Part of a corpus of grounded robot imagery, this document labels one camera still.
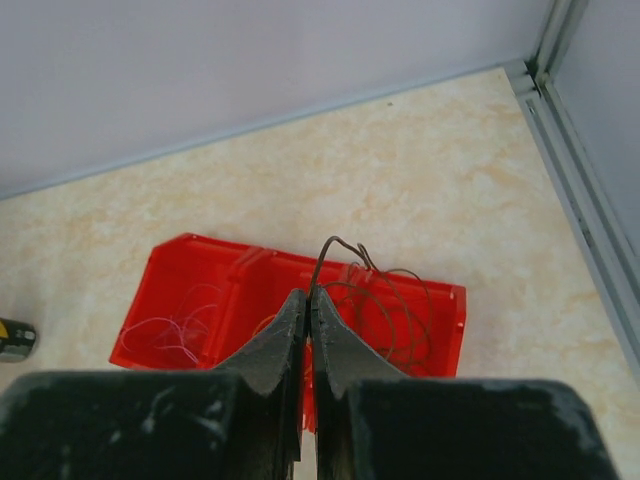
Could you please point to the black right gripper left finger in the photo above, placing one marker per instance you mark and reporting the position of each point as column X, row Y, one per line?
column 239, row 420

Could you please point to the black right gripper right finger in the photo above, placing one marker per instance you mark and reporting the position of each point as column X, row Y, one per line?
column 375, row 422

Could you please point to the red three-compartment bin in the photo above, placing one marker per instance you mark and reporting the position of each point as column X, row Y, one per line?
column 201, row 299

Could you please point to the black drink can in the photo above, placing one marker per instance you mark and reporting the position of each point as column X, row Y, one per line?
column 17, row 340

